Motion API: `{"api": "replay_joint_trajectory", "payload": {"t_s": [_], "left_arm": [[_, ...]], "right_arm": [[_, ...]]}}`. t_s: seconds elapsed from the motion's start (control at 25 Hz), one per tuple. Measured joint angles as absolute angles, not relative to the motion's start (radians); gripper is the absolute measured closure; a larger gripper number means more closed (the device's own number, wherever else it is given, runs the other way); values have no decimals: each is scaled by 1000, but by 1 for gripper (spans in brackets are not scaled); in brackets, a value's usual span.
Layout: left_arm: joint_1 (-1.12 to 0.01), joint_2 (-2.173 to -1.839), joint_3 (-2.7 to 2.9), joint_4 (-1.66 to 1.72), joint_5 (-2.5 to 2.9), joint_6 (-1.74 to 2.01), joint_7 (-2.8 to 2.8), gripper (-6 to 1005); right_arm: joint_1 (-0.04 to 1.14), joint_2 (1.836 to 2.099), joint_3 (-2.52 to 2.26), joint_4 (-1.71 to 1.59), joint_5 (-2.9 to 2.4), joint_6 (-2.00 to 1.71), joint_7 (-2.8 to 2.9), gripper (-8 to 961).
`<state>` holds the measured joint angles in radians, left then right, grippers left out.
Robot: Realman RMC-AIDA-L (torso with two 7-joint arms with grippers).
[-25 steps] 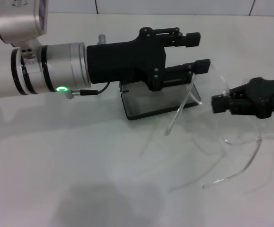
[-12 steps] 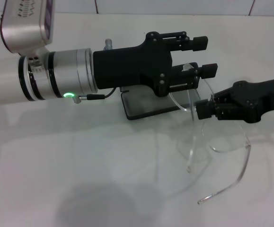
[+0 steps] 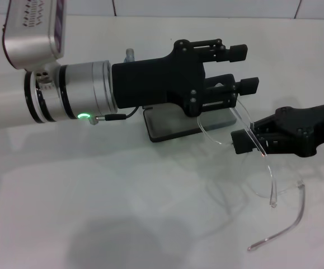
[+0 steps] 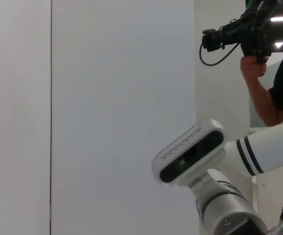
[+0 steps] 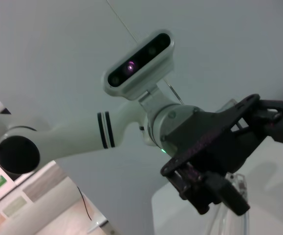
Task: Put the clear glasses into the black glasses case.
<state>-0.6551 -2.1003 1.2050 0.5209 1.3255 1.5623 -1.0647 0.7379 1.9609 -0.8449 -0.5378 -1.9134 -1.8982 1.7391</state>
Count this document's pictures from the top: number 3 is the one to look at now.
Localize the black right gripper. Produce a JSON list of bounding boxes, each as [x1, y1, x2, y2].
[[231, 100, 324, 158]]

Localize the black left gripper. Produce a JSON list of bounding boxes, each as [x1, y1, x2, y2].
[[111, 38, 248, 118]]

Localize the clear transparent glasses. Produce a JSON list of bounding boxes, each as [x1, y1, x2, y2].
[[197, 98, 307, 252]]

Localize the black wrist cable with plug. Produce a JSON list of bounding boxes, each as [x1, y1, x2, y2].
[[88, 105, 154, 127]]

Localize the black glasses case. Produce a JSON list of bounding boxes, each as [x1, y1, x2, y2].
[[142, 73, 239, 143]]

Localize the small translucent wrist connector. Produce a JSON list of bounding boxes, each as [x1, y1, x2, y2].
[[123, 48, 136, 63]]

